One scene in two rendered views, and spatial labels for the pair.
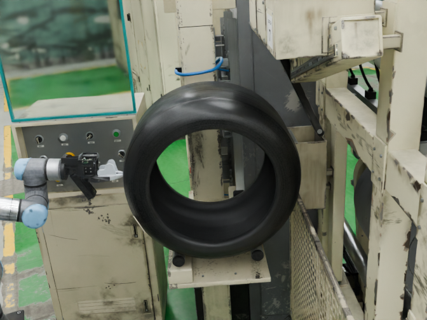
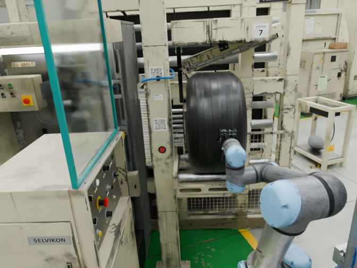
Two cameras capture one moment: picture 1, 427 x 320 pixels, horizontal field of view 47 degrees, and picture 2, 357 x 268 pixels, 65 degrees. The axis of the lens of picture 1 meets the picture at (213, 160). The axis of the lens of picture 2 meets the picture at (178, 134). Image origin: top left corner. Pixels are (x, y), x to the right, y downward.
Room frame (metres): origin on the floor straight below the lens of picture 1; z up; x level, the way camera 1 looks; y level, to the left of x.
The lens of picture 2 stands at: (1.72, 1.63, 1.72)
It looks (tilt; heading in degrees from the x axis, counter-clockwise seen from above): 20 degrees down; 273
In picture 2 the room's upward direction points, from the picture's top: 3 degrees counter-clockwise
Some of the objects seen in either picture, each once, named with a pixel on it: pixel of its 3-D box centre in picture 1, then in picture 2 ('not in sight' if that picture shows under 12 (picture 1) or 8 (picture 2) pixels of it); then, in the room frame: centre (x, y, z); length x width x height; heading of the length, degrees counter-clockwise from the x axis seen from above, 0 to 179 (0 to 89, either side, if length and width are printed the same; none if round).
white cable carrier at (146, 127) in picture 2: not in sight; (146, 127); (1.99, 0.06, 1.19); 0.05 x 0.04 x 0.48; 90
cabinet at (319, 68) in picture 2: not in sight; (317, 81); (-0.85, -4.18, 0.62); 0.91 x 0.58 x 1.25; 20
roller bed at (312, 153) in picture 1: (302, 167); (171, 126); (1.87, -0.37, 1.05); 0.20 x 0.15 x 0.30; 0
